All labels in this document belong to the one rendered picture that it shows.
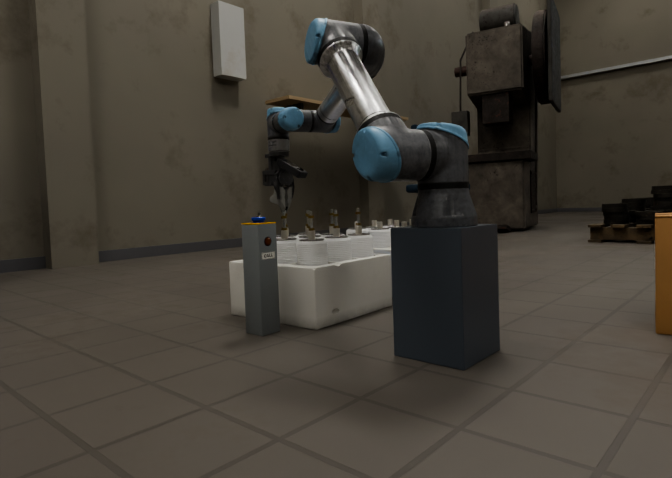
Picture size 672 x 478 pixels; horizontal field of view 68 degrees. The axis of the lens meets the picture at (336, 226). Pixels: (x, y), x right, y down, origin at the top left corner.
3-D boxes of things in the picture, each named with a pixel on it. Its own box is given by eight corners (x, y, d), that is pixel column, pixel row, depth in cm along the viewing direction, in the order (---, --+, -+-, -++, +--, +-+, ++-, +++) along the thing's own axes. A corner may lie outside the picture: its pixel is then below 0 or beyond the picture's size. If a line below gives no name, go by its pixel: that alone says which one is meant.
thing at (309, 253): (317, 295, 158) (315, 238, 158) (336, 298, 151) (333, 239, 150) (292, 299, 152) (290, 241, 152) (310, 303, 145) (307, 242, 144)
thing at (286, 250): (293, 299, 153) (291, 240, 152) (266, 297, 157) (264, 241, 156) (307, 293, 162) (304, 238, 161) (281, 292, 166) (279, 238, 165)
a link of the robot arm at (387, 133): (444, 154, 104) (358, 14, 134) (384, 153, 97) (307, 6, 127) (420, 193, 113) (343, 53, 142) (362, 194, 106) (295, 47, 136)
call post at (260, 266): (281, 331, 142) (276, 223, 141) (262, 336, 137) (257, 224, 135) (264, 327, 147) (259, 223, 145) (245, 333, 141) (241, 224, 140)
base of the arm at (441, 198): (489, 224, 116) (488, 181, 115) (457, 227, 104) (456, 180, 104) (432, 223, 126) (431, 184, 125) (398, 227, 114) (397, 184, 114)
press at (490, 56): (484, 225, 644) (479, 27, 632) (580, 226, 566) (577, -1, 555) (431, 232, 546) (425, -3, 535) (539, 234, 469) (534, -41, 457)
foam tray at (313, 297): (392, 305, 171) (390, 254, 170) (316, 330, 141) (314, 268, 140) (310, 295, 196) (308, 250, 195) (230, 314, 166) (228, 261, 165)
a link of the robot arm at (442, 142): (481, 181, 112) (479, 121, 111) (432, 182, 106) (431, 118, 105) (447, 184, 123) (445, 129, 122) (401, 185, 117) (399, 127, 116)
